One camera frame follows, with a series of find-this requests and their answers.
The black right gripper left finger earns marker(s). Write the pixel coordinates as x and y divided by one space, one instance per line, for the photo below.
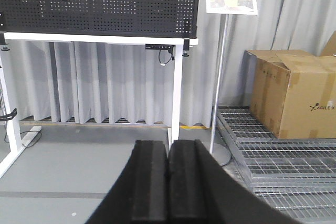
139 195

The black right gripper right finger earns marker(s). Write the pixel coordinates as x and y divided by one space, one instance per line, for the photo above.
200 191

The metal grating platform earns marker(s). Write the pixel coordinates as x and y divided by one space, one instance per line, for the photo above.
295 177

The white power strip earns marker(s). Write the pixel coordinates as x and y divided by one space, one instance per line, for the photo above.
29 138

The large cardboard box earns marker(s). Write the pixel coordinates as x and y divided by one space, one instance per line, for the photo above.
294 92

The grey curtain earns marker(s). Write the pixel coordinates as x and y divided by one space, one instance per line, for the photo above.
83 81

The black control box under table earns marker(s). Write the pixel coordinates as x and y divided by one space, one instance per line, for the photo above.
158 47

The black perforated pegboard panel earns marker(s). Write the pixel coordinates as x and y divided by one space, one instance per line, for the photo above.
136 18

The sign stand with picture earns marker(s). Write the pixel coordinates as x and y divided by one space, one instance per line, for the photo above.
225 8

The white table frame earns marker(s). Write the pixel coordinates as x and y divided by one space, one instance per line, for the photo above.
9 96

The black clamp bracket right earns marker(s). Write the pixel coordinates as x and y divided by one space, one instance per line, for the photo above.
186 37

